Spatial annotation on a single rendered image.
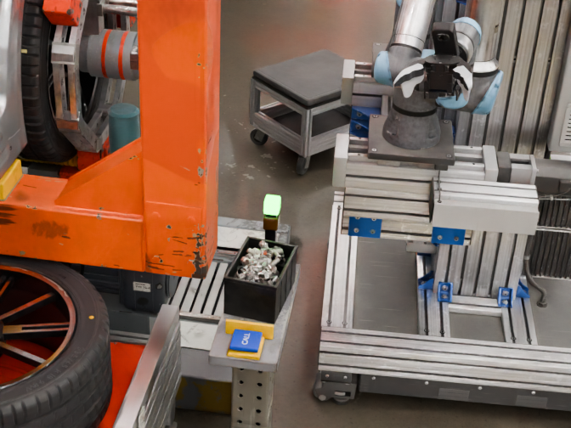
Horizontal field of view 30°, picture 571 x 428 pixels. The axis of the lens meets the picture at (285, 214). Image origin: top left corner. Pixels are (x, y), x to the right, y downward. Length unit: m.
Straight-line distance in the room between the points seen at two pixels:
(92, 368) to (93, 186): 0.46
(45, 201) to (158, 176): 0.34
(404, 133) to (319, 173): 1.53
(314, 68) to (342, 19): 1.43
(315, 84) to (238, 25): 1.47
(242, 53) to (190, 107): 2.79
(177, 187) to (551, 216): 1.17
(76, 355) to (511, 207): 1.14
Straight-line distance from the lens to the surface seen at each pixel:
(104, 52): 3.09
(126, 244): 2.73
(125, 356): 2.90
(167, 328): 2.79
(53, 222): 2.76
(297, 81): 4.20
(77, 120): 2.97
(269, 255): 2.74
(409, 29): 2.46
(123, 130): 3.07
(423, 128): 2.76
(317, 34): 5.53
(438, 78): 2.22
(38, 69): 2.89
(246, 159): 4.33
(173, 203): 2.63
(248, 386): 2.84
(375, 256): 3.42
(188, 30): 2.41
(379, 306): 3.20
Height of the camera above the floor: 2.13
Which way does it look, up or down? 32 degrees down
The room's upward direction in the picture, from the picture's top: 3 degrees clockwise
